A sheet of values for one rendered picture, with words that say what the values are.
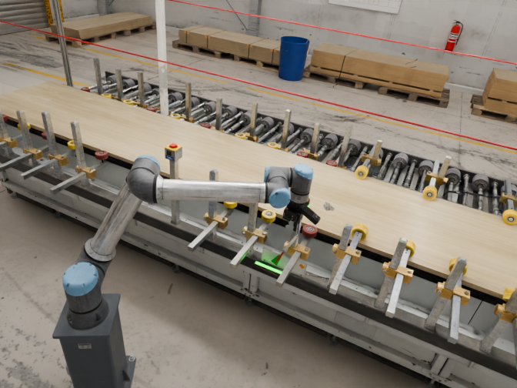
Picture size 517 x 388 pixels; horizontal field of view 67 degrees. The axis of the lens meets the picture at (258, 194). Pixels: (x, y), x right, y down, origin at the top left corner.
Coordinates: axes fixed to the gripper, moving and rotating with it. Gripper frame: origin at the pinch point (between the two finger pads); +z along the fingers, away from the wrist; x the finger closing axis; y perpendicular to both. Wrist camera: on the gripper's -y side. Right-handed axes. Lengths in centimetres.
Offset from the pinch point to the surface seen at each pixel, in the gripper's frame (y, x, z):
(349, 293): -32.5, -7.1, 31.0
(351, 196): -13, -68, 11
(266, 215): 24.1, -19.6, 11.0
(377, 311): -48, -3, 32
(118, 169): 142, -28, 26
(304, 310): -7, -31, 85
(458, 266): -72, -6, -10
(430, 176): -55, -114, 5
